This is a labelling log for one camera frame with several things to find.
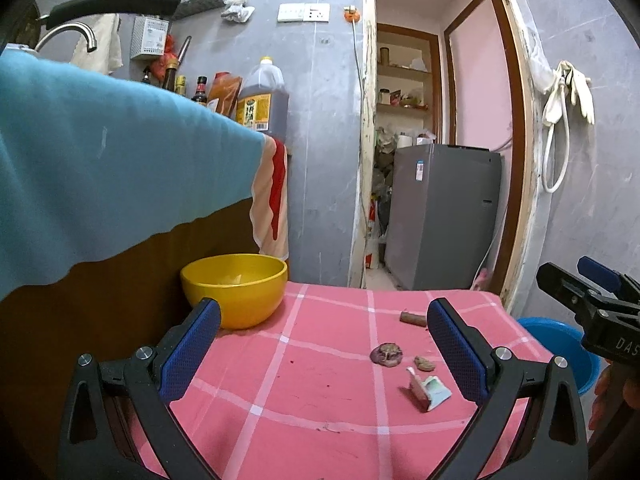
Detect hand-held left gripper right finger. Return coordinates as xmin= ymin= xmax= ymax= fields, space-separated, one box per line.
xmin=426 ymin=297 xmax=590 ymax=480

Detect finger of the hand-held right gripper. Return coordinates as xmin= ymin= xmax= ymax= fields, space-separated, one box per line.
xmin=536 ymin=261 xmax=640 ymax=361
xmin=576 ymin=255 xmax=640 ymax=306

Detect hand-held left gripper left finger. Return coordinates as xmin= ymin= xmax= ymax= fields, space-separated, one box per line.
xmin=59 ymin=297 xmax=222 ymax=480

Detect green and white wrapper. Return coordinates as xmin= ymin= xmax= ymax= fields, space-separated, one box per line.
xmin=405 ymin=367 xmax=452 ymax=413

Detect blue plastic basin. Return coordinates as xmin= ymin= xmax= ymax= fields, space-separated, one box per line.
xmin=516 ymin=316 xmax=601 ymax=395

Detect round brown food scrap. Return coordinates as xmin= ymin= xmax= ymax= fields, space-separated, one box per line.
xmin=370 ymin=342 xmax=404 ymax=367

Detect person's right hand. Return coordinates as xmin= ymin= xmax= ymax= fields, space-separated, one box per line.
xmin=589 ymin=364 xmax=611 ymax=433

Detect yellow bowl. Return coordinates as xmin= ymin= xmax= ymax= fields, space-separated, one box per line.
xmin=180 ymin=253 xmax=289 ymax=331

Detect brown wooden cabinet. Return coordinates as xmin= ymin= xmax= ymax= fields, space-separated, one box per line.
xmin=0 ymin=195 xmax=261 ymax=480

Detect pink checked tablecloth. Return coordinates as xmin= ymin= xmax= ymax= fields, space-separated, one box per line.
xmin=135 ymin=281 xmax=556 ymax=480

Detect red and white bag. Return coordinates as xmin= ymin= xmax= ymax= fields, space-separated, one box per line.
xmin=364 ymin=195 xmax=388 ymax=271

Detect grey washing machine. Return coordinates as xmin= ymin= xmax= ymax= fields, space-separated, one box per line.
xmin=384 ymin=143 xmax=503 ymax=292

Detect cream and red towel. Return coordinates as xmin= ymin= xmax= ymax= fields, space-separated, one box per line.
xmin=250 ymin=135 xmax=291 ymax=262

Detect cream rubber gloves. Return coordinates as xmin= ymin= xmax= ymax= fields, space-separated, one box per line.
xmin=555 ymin=60 xmax=596 ymax=125

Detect teal cloth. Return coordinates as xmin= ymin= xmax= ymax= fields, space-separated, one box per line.
xmin=0 ymin=47 xmax=266 ymax=302

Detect large cooking oil bottle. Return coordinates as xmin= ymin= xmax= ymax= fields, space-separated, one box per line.
xmin=235 ymin=56 xmax=290 ymax=143

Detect orange packet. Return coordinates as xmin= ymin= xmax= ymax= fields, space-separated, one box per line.
xmin=207 ymin=72 xmax=243 ymax=118

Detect red plastic bag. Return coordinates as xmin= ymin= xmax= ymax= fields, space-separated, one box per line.
xmin=151 ymin=35 xmax=181 ymax=82

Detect metal utensil holder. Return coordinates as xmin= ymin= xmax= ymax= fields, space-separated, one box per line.
xmin=131 ymin=16 xmax=170 ymax=61

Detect cream hanging cloth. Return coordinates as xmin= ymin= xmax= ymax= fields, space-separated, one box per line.
xmin=70 ymin=12 xmax=123 ymax=76

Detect steel faucet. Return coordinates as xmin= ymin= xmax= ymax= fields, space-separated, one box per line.
xmin=34 ymin=22 xmax=98 ymax=53

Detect white rag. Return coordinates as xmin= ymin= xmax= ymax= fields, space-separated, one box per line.
xmin=221 ymin=0 xmax=256 ymax=24

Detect white hose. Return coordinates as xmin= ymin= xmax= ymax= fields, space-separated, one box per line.
xmin=541 ymin=80 xmax=571 ymax=194

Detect wooden door frame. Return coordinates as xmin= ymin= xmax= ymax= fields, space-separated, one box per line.
xmin=348 ymin=0 xmax=543 ymax=313

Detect wooden wall shelf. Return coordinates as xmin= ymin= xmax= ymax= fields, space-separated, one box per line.
xmin=376 ymin=24 xmax=442 ymax=121

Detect steel rod with dark handle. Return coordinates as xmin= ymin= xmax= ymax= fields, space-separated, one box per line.
xmin=165 ymin=36 xmax=192 ymax=92

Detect white power cable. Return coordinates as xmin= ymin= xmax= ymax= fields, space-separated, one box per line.
xmin=351 ymin=21 xmax=368 ymax=241

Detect wire wall basket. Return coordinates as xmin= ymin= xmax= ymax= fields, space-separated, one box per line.
xmin=172 ymin=0 xmax=232 ymax=21

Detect black pan handle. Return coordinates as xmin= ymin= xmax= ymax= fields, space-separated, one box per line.
xmin=46 ymin=0 xmax=182 ymax=28

